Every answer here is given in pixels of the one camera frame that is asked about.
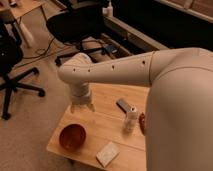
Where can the brown ceramic bowl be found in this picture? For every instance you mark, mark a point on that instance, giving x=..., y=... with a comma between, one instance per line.
x=72, y=137

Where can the power strip on floor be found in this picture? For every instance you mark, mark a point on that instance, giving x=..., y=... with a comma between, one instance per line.
x=111, y=49

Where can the wooden desk with white legs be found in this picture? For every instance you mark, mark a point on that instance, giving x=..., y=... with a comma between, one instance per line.
x=13, y=10

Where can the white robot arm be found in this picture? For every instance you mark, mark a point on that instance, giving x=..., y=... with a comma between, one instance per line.
x=179, y=106

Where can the white sponge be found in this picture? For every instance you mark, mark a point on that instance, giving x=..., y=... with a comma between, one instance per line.
x=107, y=154

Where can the black office chair left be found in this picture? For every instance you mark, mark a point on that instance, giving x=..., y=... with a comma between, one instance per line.
x=11, y=54

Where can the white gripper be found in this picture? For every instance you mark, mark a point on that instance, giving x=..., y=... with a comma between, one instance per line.
x=80, y=94

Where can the black office chair centre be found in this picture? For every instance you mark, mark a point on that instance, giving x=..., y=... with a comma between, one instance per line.
x=77, y=22

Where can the white plastic bottle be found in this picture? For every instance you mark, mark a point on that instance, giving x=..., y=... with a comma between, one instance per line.
x=131, y=120

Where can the black office chair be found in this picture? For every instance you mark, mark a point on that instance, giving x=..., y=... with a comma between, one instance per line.
x=77, y=22
x=11, y=54

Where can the red small object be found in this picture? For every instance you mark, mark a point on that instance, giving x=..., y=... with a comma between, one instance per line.
x=142, y=123

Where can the white spray bottle background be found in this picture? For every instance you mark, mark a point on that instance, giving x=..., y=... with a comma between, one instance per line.
x=108, y=11

